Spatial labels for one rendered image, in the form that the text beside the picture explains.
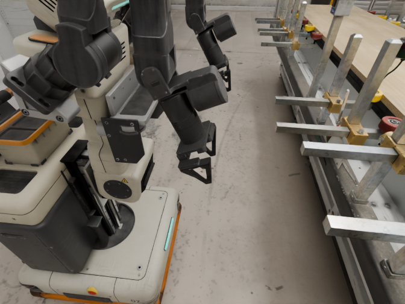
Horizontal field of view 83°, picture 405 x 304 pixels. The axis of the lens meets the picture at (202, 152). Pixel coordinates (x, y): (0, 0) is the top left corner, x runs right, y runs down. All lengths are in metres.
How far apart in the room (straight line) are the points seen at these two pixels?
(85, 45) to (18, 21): 2.55
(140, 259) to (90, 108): 0.77
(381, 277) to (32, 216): 1.05
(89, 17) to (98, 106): 0.33
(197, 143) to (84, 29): 0.26
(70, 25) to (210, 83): 0.22
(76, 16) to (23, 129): 0.65
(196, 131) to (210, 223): 1.20
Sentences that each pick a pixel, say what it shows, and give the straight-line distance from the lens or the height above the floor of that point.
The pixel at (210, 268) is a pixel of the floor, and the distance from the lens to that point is 1.48.
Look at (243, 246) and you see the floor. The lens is 1.56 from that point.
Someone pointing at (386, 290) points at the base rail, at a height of 0.70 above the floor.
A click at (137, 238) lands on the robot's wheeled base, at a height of 0.28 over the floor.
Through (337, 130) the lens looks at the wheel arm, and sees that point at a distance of 1.02.
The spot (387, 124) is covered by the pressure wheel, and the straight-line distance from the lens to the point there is 1.07.
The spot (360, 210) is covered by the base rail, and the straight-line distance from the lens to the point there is 0.99.
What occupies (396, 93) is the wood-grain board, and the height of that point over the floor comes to 0.90.
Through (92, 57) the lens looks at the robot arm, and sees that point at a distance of 0.42.
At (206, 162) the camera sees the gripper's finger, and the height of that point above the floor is 1.06.
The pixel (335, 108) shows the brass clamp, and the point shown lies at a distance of 1.23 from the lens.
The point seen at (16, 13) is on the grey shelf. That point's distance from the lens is 2.94.
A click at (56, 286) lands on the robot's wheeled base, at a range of 1.35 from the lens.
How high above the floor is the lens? 1.37
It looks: 41 degrees down
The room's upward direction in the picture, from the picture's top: straight up
